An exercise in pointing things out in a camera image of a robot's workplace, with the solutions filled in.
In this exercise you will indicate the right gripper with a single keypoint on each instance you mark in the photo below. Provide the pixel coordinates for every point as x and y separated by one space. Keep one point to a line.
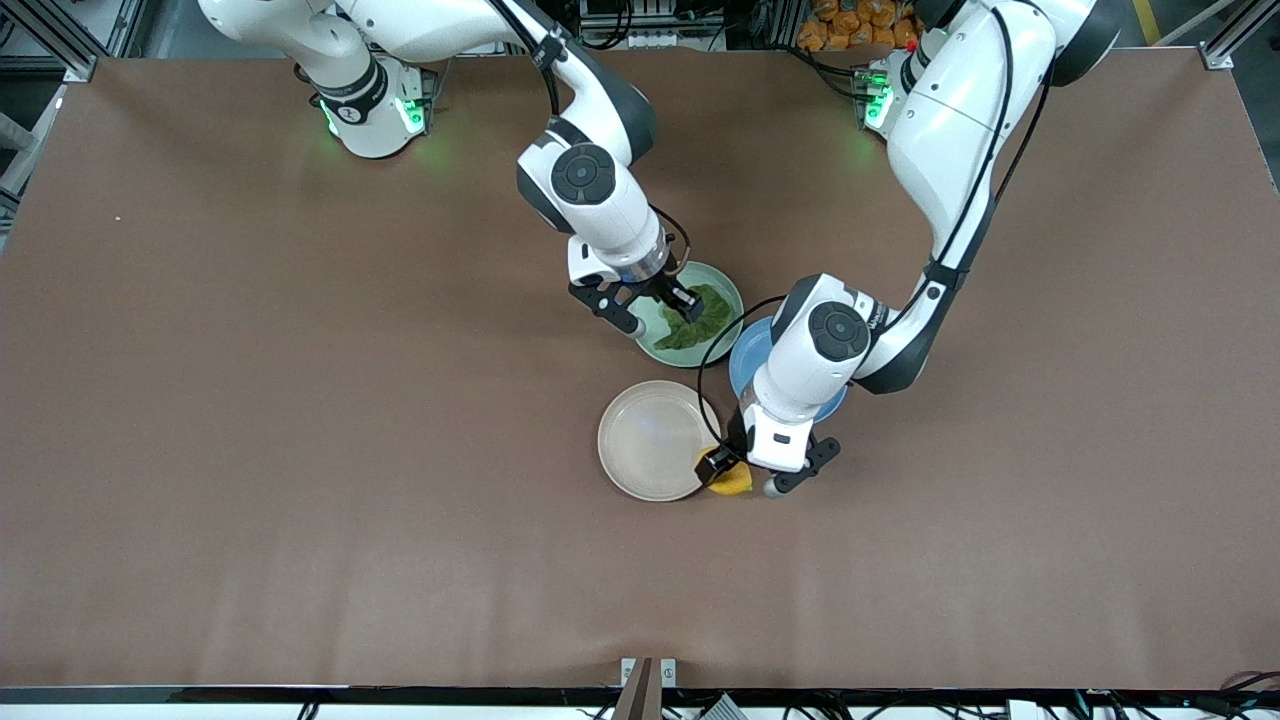
668 287

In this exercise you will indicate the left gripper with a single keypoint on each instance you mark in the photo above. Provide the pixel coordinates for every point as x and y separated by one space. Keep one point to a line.
737 441

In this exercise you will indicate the yellow lemon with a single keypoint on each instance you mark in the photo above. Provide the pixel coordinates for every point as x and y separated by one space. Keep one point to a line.
735 485

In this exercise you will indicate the green lettuce leaf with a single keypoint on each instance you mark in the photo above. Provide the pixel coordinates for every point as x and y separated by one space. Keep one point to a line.
706 326

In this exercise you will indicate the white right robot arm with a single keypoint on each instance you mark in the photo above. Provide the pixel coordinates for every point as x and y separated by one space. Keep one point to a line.
590 200

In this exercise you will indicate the light green plate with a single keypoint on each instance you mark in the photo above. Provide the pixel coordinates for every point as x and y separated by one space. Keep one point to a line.
662 355

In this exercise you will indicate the beige plate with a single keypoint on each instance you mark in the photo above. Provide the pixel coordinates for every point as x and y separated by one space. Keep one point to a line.
650 440

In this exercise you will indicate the blue plate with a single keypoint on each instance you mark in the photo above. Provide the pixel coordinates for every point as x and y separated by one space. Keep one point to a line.
745 362

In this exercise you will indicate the orange snack bag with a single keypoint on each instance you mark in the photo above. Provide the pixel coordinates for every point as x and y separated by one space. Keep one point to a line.
855 25

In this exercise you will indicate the brown table cover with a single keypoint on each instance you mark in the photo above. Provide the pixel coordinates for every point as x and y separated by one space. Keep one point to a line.
300 560

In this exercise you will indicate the metal bracket with brown post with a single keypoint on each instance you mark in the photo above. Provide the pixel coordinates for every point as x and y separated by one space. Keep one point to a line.
642 685

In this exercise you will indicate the aluminium frame profile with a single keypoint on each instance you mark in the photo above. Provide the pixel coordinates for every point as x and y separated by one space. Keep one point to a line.
1235 40
60 45

